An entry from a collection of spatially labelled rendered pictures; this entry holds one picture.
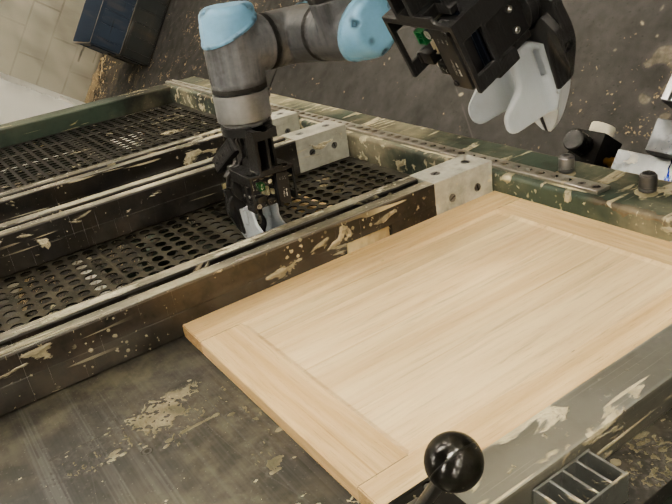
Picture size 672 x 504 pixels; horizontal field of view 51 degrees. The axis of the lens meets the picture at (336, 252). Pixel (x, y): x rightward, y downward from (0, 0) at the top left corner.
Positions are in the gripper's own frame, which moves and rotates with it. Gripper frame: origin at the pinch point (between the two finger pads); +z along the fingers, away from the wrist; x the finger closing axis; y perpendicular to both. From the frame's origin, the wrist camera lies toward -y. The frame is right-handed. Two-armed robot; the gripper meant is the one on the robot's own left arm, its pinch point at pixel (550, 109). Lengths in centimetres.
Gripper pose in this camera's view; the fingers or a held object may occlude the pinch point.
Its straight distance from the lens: 57.3
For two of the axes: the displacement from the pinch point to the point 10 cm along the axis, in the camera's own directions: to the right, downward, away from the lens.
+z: 4.8, 6.2, 6.2
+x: 5.4, 3.5, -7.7
